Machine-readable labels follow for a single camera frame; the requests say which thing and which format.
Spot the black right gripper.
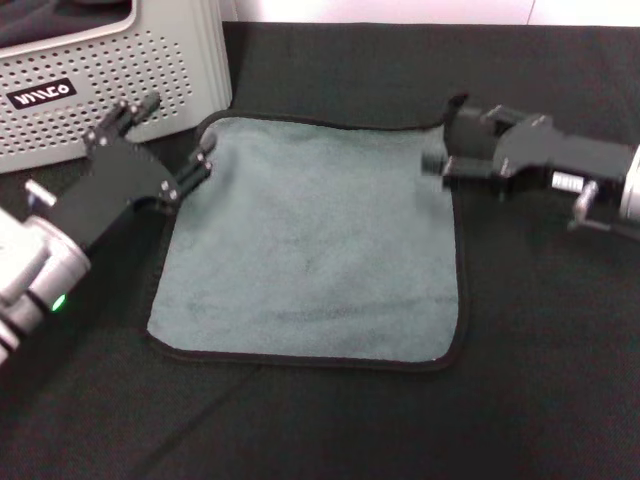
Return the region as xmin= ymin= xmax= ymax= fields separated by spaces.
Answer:
xmin=421 ymin=104 xmax=640 ymax=202

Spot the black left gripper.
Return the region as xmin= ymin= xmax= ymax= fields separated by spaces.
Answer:
xmin=52 ymin=91 xmax=217 ymax=251

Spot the grey towel with black edging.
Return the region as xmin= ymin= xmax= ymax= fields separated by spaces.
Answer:
xmin=144 ymin=92 xmax=474 ymax=374
xmin=0 ymin=0 xmax=132 ymax=49

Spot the grey storage box orange rim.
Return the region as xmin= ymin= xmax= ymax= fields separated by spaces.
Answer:
xmin=0 ymin=0 xmax=235 ymax=175

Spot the black tablecloth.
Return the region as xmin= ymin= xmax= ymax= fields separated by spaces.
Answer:
xmin=0 ymin=20 xmax=640 ymax=480

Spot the white folding partition screen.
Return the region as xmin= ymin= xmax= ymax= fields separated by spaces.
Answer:
xmin=219 ymin=0 xmax=640 ymax=26

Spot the left gripper connector cable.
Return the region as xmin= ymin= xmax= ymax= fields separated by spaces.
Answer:
xmin=24 ymin=179 xmax=57 ymax=207

